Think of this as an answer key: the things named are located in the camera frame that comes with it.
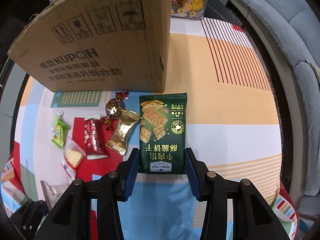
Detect gold red candy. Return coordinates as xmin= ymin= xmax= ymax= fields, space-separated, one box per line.
xmin=100 ymin=91 xmax=129 ymax=131

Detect green cracker snack packet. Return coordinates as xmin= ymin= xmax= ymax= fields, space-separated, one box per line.
xmin=139 ymin=93 xmax=188 ymax=174

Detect silver snack packet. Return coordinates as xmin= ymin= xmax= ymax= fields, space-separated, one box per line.
xmin=40 ymin=178 xmax=73 ymax=211

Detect clear yellow cake packet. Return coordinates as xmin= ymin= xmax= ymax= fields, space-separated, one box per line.
xmin=61 ymin=137 xmax=86 ymax=179

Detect red snack packet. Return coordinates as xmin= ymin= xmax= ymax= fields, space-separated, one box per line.
xmin=84 ymin=114 xmax=108 ymax=160

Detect green small snack packet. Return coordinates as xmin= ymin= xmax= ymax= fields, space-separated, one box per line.
xmin=51 ymin=110 xmax=70 ymax=148

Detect colourful patchwork table cloth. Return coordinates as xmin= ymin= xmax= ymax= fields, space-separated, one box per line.
xmin=1 ymin=18 xmax=298 ymax=239

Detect gold foil snack packet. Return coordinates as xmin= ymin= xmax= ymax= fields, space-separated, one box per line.
xmin=106 ymin=109 xmax=140 ymax=155

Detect brown cardboard box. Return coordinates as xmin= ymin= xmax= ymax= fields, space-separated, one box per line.
xmin=8 ymin=0 xmax=171 ymax=92

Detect grey sectional sofa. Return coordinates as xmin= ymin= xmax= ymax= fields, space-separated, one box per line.
xmin=204 ymin=0 xmax=320 ymax=215

